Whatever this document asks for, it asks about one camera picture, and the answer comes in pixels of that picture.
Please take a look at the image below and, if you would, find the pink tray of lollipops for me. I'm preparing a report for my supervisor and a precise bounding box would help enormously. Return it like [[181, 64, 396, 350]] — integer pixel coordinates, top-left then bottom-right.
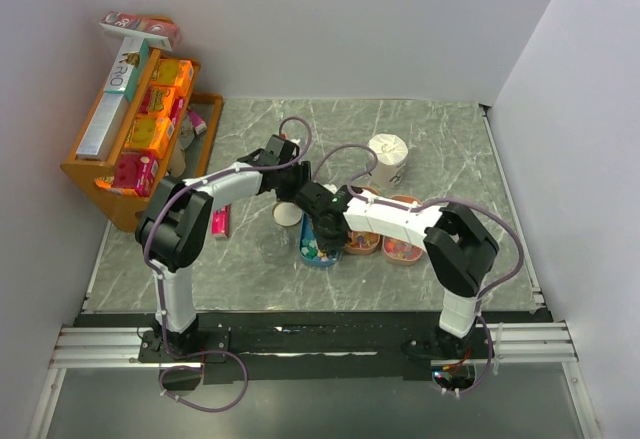
[[343, 230, 381, 255]]

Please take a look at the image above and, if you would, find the orange red snack box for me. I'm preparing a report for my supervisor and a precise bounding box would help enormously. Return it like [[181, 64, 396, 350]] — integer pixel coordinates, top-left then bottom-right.
[[138, 85, 182, 119]]

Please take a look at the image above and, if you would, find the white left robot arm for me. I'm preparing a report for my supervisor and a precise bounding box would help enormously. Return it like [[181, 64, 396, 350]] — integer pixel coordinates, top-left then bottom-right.
[[135, 135, 310, 361]]

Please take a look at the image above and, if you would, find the gold jar lid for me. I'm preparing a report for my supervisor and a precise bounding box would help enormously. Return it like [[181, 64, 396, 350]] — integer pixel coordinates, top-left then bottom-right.
[[272, 202, 303, 227]]

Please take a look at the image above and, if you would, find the pink toothpaste box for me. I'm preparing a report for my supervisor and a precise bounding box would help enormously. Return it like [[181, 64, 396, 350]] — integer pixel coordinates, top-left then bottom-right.
[[211, 205, 231, 239]]

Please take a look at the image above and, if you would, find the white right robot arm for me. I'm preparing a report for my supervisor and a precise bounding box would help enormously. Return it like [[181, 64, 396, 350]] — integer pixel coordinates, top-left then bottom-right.
[[294, 182, 499, 358]]

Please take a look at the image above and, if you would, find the pink box on top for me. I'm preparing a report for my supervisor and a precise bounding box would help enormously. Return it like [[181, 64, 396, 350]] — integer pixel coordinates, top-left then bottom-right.
[[99, 11, 181, 52]]

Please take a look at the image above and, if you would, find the pink tray of gummy stars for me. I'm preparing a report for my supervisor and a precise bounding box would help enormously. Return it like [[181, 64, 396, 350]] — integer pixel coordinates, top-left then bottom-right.
[[381, 236, 424, 266]]

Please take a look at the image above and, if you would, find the wooden shelf rack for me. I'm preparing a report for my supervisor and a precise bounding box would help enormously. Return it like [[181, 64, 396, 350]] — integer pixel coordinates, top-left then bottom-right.
[[60, 48, 224, 232]]

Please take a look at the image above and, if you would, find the silver long box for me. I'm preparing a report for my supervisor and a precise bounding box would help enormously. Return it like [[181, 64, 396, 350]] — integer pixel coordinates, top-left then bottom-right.
[[76, 93, 129, 161]]

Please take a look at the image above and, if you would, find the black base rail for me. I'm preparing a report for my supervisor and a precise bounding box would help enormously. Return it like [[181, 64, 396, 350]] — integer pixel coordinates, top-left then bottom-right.
[[138, 311, 563, 384]]

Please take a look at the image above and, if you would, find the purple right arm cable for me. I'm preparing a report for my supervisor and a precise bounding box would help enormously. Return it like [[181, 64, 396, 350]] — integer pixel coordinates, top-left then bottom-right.
[[309, 143, 525, 400]]

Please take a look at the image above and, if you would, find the white pink packet in shelf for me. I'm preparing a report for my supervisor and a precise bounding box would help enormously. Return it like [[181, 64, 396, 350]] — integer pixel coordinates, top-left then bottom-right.
[[179, 108, 208, 149]]

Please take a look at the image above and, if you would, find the pink smiley box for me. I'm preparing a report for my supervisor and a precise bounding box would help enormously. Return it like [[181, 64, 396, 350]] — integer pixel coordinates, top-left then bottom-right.
[[111, 152, 159, 197]]

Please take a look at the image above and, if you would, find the blue tray of star candies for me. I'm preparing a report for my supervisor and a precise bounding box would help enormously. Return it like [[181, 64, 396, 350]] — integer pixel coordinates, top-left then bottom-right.
[[297, 213, 341, 268]]

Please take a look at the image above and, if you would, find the orange smiley box lower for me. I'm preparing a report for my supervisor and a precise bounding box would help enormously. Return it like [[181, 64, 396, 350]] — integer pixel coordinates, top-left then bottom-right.
[[124, 115, 174, 159]]

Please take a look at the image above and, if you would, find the orange smiley box top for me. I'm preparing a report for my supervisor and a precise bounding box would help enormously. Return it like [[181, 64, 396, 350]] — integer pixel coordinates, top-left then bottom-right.
[[150, 59, 194, 97]]

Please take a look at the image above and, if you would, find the clear glass jar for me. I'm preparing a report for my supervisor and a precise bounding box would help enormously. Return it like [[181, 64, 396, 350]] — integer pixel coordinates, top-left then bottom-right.
[[256, 226, 291, 263]]

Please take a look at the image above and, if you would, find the orange smiley box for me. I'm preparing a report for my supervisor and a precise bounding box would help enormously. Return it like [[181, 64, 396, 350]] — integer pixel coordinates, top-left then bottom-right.
[[150, 59, 194, 97], [124, 115, 174, 159]]

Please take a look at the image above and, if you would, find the teal white long box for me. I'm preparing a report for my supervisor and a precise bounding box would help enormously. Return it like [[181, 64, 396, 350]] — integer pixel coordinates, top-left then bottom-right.
[[103, 37, 149, 102]]

